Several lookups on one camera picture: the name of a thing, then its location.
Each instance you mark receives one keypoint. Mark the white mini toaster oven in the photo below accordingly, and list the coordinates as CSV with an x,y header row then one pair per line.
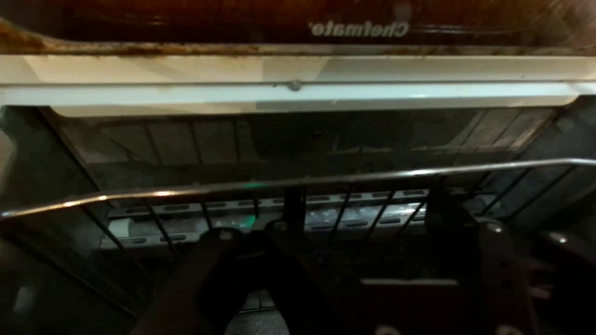
x,y
118,95

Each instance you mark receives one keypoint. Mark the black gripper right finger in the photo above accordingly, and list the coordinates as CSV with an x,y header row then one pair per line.
x,y
481,255

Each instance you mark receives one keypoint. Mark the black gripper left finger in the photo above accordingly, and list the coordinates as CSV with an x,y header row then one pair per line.
x,y
211,285

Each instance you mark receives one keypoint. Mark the metal wire oven rack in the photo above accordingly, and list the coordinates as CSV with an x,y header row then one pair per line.
x,y
364,205

